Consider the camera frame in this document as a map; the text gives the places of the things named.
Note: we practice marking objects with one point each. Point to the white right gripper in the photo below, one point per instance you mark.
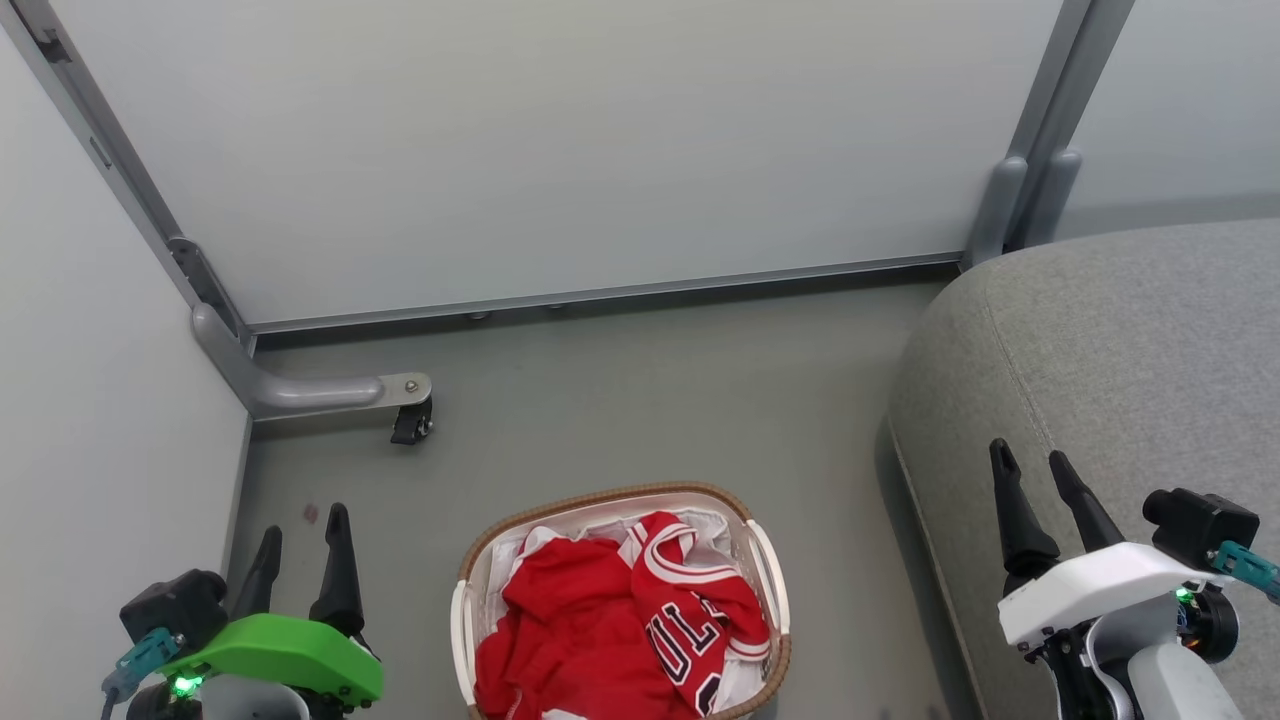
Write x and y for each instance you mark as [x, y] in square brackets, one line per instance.
[1090, 590]

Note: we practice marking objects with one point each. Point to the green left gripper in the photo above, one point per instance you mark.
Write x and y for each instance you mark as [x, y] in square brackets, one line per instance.
[280, 650]

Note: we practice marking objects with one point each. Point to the plain red shirt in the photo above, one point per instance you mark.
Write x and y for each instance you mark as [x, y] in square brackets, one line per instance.
[570, 630]

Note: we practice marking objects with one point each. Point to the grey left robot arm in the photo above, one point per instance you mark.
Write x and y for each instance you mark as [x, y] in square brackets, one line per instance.
[245, 700]

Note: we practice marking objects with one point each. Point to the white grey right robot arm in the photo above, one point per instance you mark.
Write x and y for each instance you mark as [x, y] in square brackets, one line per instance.
[1160, 670]

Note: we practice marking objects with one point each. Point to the grey fabric sofa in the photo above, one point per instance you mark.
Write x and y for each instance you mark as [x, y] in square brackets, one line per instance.
[1100, 360]

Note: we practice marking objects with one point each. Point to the white laundry basket brown rim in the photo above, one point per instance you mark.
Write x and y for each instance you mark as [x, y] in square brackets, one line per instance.
[470, 610]

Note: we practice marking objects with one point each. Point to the grey partition foot tube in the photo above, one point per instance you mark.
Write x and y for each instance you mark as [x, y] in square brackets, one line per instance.
[300, 392]

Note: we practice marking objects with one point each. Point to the black caster wheel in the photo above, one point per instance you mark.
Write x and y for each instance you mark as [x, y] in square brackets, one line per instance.
[410, 422]

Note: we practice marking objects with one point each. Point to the white basket liner cloth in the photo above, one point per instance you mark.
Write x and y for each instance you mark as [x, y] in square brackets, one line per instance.
[600, 520]

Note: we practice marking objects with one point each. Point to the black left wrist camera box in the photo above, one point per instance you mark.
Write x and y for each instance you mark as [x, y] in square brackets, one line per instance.
[175, 605]

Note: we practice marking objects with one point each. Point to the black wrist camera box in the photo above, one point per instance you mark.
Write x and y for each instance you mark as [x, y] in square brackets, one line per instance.
[1200, 525]
[175, 605]

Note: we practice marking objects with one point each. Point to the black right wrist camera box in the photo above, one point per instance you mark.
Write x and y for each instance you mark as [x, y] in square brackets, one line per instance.
[1200, 525]

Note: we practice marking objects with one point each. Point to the teal left camera connector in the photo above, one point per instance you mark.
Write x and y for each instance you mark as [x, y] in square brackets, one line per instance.
[140, 660]

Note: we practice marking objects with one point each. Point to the teal camera connector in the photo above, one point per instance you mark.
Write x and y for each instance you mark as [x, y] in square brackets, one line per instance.
[1250, 568]
[140, 660]

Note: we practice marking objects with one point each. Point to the teal right camera connector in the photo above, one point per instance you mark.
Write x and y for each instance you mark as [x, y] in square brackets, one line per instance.
[1250, 568]

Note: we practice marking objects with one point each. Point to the grey partition post with feet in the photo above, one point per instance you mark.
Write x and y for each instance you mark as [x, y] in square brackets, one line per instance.
[1040, 130]

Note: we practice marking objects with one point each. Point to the grey partition bottom rail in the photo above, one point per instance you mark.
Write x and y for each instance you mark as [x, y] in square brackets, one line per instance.
[600, 295]

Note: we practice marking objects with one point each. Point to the grey hinged partition post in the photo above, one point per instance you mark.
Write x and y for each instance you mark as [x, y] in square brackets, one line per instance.
[120, 165]

